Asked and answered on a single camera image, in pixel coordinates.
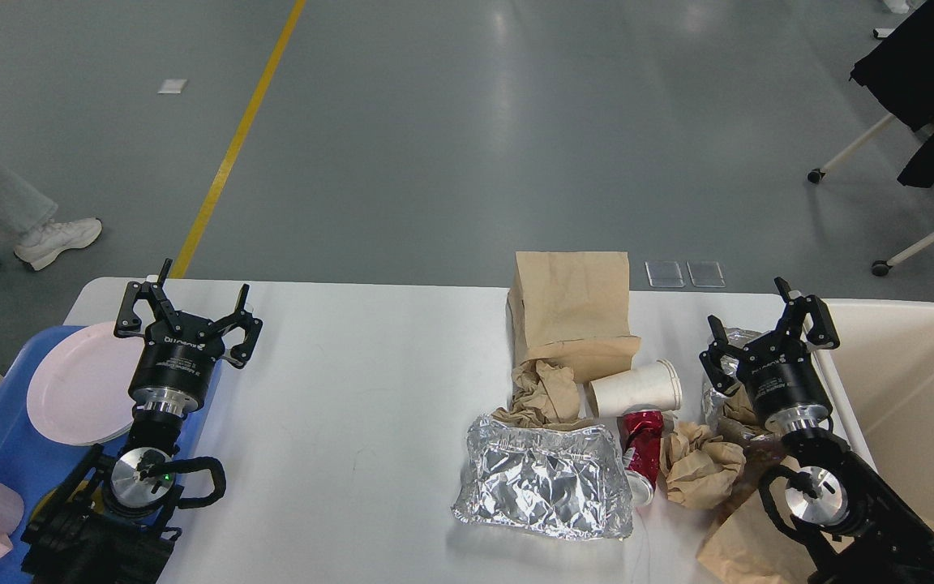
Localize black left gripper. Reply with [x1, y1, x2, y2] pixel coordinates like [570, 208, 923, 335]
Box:
[114, 259, 263, 419]

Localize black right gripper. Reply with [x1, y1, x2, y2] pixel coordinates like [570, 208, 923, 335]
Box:
[698, 277, 841, 432]

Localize pink plate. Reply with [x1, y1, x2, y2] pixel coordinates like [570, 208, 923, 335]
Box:
[26, 322, 144, 446]

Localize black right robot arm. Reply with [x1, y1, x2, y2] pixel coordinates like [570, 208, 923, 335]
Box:
[698, 277, 934, 583]

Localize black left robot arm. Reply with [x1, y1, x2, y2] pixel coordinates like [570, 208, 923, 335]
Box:
[21, 260, 263, 583]

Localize crumpled brown paper on foil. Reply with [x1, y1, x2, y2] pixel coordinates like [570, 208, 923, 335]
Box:
[722, 388, 767, 435]

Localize small crumpled foil sheet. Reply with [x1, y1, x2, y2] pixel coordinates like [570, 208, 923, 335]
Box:
[702, 328, 784, 455]

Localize clear floor plate right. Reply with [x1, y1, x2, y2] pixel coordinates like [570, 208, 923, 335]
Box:
[687, 261, 726, 289]

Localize clear floor plate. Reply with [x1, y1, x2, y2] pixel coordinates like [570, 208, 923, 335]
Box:
[687, 261, 726, 289]
[645, 261, 686, 289]

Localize white paper cup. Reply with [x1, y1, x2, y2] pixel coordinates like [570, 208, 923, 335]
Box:
[585, 359, 683, 418]

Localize clear floor plate left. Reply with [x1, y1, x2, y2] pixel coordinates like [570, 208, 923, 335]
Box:
[645, 261, 686, 289]

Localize crumpled brown paper middle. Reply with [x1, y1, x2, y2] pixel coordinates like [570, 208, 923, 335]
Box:
[660, 421, 746, 510]

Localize beige plastic bin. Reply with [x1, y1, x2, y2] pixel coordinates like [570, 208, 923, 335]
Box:
[825, 299, 934, 530]

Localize crushed red soda can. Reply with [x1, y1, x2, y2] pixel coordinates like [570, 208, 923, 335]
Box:
[618, 408, 664, 508]

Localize upright brown paper bag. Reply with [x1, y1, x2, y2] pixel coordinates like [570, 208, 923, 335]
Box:
[508, 251, 641, 384]

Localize blue plastic tray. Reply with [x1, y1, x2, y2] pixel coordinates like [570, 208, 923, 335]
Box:
[0, 327, 225, 584]

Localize flat brown paper bag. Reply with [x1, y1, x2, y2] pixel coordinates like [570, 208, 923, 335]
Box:
[697, 454, 816, 583]

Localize teal mug yellow inside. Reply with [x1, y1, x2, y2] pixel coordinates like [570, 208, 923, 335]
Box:
[41, 479, 85, 521]

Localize crumpled brown paper left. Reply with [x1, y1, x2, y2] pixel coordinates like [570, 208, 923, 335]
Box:
[491, 359, 594, 432]

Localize large crumpled foil sheet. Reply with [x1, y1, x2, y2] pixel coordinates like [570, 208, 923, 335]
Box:
[451, 415, 633, 541]

